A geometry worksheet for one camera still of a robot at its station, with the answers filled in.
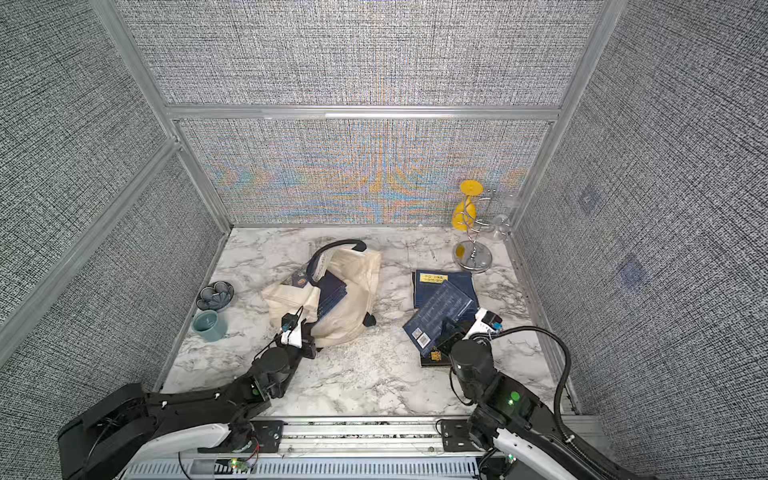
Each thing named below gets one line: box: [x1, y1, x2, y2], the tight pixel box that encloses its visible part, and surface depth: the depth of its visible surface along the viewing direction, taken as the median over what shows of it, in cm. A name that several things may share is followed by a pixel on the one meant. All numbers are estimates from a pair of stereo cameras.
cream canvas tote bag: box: [261, 239, 382, 347], surface depth 90 cm
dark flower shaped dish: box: [196, 281, 235, 311], surface depth 99 cm
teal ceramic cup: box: [191, 310, 229, 342], surface depth 91 cm
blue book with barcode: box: [402, 280, 474, 358], surface depth 78 cm
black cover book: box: [420, 350, 452, 367], surface depth 85 cm
